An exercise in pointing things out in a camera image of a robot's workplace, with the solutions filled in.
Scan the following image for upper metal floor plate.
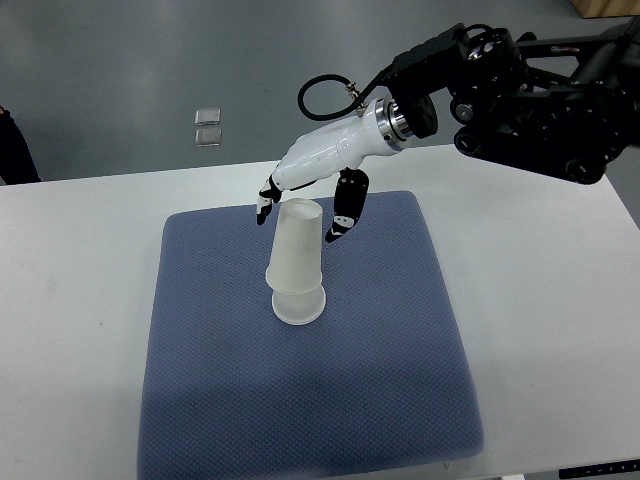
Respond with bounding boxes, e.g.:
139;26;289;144
194;107;221;126

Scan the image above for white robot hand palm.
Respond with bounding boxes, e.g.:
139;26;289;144
272;97;413;191

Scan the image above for blue quilted cushion mat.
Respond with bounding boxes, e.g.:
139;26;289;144
137;191;483;479

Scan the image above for wooden furniture corner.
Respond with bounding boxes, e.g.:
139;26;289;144
570;0;640;19

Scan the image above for white paper cup on mat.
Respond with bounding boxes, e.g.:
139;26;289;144
272;285;326;326

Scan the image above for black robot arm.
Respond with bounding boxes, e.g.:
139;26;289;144
256;20;639;242

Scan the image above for black cable loop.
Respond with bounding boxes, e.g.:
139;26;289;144
298;55;401;122

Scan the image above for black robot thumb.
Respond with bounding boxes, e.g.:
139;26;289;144
325;168;369;243

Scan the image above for white paper cup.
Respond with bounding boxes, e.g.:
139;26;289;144
265;198;323;295
272;285;326;326

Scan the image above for black robot fingers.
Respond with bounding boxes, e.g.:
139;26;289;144
256;176;281;225

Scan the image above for black table control panel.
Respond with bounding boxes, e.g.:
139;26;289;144
558;460;639;479

